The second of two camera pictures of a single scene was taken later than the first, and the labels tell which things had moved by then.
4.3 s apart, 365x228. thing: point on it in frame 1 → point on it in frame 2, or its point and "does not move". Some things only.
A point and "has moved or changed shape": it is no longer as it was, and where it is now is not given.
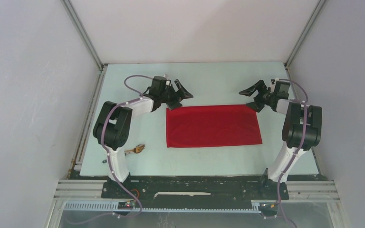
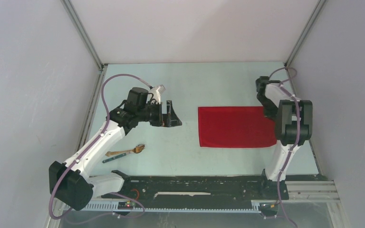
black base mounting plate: [194, 188] does not move
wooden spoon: [137, 149] does not move
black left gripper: [181, 93] → [169, 119]
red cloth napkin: [213, 125] has moved or changed shape
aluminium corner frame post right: [320, 5] does not move
